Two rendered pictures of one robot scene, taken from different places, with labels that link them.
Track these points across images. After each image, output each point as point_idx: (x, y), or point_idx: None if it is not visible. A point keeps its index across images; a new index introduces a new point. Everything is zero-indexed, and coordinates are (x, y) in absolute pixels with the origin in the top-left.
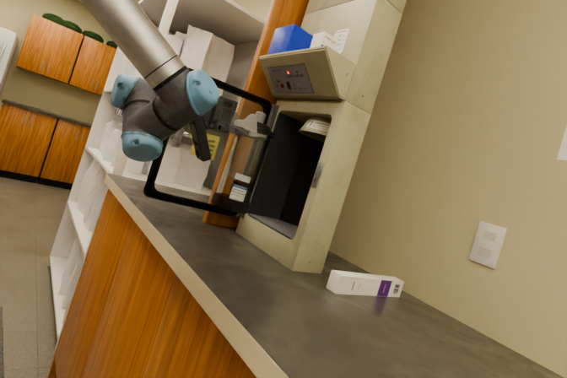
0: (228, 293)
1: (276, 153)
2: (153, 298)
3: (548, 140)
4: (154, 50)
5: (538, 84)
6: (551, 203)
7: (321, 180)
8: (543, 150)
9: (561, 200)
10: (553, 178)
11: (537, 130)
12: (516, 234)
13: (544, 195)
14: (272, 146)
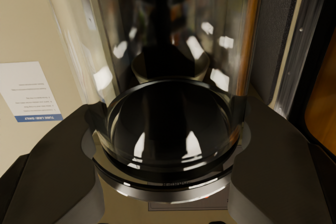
0: None
1: (274, 11)
2: None
3: (51, 72)
4: None
5: (79, 105)
6: (19, 29)
7: None
8: (49, 65)
9: (16, 33)
10: (31, 47)
11: (61, 77)
12: None
13: (27, 34)
14: (280, 28)
